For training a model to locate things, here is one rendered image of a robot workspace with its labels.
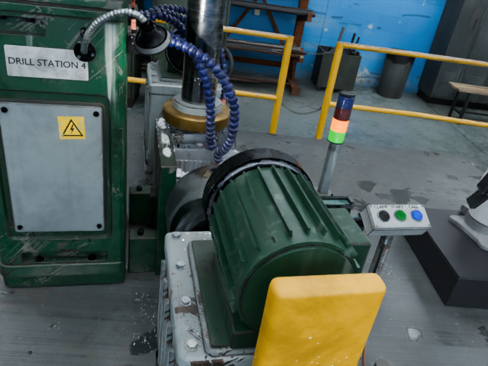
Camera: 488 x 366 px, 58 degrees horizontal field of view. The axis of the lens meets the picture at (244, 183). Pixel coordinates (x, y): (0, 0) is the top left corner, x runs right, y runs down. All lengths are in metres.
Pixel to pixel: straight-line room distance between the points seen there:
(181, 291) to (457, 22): 5.98
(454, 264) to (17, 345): 1.16
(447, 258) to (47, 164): 1.12
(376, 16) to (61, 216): 5.81
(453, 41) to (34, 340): 6.01
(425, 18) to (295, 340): 6.41
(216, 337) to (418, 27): 6.33
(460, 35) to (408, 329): 5.47
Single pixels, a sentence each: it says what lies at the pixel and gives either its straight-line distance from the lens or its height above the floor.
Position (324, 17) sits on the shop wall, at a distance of 6.37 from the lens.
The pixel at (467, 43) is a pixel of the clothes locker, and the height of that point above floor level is 0.85.
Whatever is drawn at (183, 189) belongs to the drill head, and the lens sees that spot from 1.04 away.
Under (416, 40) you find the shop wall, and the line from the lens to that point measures 6.80.
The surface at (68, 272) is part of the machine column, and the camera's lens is 1.23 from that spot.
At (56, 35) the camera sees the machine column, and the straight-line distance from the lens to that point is 0.96.
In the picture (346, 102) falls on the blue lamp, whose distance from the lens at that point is 1.63.
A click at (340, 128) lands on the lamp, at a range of 1.66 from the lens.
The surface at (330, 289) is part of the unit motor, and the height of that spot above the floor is 1.35.
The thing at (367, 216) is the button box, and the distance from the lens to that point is 1.22.
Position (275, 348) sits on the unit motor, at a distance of 0.52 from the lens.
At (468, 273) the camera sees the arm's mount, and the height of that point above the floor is 0.91.
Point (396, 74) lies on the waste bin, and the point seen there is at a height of 0.33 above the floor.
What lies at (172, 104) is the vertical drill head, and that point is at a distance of 1.19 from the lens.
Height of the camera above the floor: 1.65
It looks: 29 degrees down
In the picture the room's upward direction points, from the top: 9 degrees clockwise
